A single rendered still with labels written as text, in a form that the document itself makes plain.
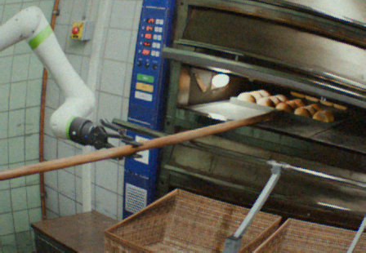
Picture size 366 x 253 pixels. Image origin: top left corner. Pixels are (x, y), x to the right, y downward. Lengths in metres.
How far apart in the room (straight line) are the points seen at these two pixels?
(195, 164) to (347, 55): 0.89
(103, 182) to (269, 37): 1.13
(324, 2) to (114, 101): 1.20
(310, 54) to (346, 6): 0.32
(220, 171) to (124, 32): 0.76
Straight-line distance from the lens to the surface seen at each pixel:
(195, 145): 2.40
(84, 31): 3.17
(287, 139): 2.63
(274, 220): 2.65
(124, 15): 3.07
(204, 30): 2.80
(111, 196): 3.23
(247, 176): 2.74
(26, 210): 3.60
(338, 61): 2.49
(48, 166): 1.86
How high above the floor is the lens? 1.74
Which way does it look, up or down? 12 degrees down
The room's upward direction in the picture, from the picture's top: 6 degrees clockwise
